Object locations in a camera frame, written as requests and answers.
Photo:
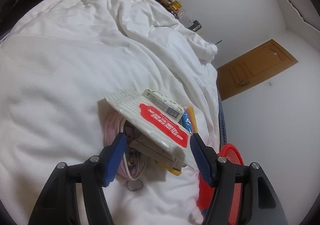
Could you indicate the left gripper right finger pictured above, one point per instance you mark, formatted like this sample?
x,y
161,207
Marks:
x,y
259,203

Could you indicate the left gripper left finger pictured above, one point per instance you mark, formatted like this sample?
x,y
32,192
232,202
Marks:
x,y
57,202

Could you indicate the white red-label plastic pack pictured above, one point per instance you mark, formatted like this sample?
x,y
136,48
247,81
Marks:
x,y
153,123

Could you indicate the red mesh basket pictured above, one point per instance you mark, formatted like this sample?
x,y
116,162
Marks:
x,y
219,191

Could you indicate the pink patterned pouch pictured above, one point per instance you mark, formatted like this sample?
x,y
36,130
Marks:
x,y
133,162

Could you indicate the yellow snack bag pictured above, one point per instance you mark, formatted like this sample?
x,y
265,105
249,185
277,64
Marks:
x,y
171,170

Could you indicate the white duvet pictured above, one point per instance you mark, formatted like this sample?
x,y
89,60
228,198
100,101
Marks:
x,y
59,62

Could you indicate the blue yellow red cloth pack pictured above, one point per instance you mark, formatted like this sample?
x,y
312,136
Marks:
x,y
188,120

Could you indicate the brown wooden door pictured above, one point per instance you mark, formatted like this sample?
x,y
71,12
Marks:
x,y
253,68

